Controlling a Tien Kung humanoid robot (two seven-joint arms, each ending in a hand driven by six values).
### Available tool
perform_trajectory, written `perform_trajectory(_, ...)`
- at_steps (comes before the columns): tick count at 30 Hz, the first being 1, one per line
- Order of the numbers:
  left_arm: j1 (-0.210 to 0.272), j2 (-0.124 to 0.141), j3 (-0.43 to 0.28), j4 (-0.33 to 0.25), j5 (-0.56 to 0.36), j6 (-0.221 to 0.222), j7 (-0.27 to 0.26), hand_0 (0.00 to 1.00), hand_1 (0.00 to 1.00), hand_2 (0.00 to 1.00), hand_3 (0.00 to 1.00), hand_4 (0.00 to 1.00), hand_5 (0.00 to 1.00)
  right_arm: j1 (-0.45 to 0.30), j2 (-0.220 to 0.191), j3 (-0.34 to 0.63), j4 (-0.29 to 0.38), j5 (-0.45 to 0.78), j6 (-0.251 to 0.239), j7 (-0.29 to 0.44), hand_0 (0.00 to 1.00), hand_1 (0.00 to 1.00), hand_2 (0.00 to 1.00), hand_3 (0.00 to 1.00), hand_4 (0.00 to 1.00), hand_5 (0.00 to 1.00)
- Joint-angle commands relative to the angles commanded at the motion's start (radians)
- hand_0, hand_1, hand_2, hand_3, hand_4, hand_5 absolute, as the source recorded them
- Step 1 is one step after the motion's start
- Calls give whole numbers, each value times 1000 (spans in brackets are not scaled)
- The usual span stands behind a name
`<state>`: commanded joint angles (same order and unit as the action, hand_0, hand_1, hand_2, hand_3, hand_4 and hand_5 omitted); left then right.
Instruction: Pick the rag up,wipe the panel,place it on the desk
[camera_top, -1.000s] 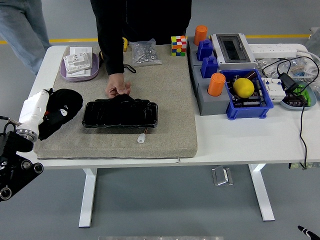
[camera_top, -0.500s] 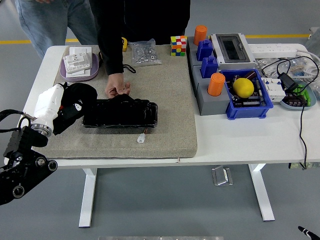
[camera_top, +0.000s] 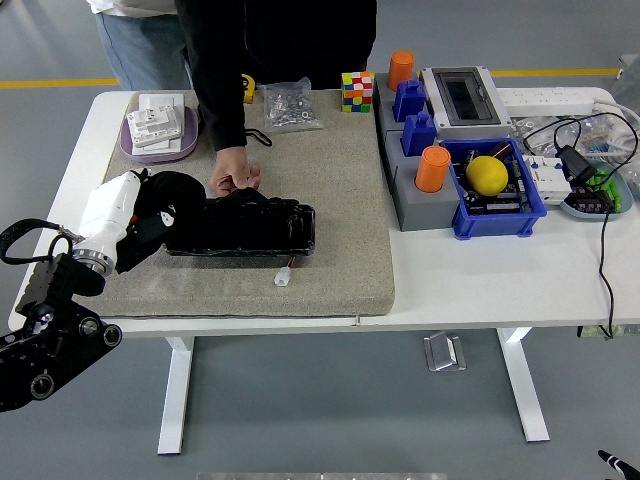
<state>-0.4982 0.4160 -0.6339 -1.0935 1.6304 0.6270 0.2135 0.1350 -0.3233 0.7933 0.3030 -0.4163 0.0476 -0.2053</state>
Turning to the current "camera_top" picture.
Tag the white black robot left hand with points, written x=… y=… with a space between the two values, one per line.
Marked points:
x=107 y=215

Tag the green terminal block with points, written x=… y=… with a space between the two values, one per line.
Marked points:
x=612 y=192

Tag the clear bag of blue parts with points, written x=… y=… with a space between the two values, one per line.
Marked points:
x=597 y=137

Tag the blue plastic bin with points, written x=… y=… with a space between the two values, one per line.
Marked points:
x=500 y=224

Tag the glossy black panel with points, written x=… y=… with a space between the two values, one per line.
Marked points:
x=250 y=230

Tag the orange cylinder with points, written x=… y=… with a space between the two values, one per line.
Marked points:
x=401 y=67
x=432 y=167

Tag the person in light jeans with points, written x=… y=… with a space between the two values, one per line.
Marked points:
x=145 y=50

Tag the white circuit breaker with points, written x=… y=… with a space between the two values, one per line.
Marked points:
x=547 y=180

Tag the multicolour puzzle cube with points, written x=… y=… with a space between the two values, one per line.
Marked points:
x=357 y=92

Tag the person's hand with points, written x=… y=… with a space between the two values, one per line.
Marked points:
x=230 y=167

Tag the white ribbed switch module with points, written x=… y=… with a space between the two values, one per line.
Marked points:
x=155 y=125

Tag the clear bag of screws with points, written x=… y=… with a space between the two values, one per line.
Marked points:
x=292 y=107

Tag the white floor fixture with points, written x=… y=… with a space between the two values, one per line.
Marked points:
x=629 y=62

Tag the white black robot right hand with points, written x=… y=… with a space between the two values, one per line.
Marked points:
x=620 y=462

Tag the white power strip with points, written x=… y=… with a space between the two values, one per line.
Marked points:
x=545 y=100

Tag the purple tray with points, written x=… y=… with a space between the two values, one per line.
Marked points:
x=189 y=145

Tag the flat white switch plate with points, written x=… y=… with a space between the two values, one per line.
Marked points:
x=172 y=145
x=162 y=100

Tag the grey block holder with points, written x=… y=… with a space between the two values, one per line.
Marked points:
x=425 y=210
x=384 y=112

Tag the silver metal bracket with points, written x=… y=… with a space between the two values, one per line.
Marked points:
x=442 y=352

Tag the white table leg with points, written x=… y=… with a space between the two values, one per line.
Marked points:
x=176 y=400
x=525 y=390

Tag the black circuit board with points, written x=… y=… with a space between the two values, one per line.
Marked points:
x=500 y=204

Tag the grey-brown mat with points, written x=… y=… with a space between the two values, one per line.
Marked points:
x=340 y=225

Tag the black terminal block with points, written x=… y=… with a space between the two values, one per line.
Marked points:
x=590 y=200

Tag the grey electrical enclosure box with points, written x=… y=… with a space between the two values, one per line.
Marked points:
x=465 y=100

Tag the brown cylindrical capacitor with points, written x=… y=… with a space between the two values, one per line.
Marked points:
x=500 y=149

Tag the yellow lemon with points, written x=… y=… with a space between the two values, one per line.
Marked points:
x=487 y=175

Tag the blue plastic block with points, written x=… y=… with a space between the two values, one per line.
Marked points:
x=409 y=100
x=419 y=135

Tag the black rag with red tag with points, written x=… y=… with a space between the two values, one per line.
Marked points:
x=175 y=192

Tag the light blue dish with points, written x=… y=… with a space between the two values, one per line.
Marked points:
x=575 y=211

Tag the yellow tape measure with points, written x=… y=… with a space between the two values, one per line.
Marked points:
x=249 y=87

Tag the clear bag of washers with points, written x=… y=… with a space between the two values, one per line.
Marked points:
x=525 y=130

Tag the person's forearm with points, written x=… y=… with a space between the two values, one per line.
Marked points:
x=225 y=110

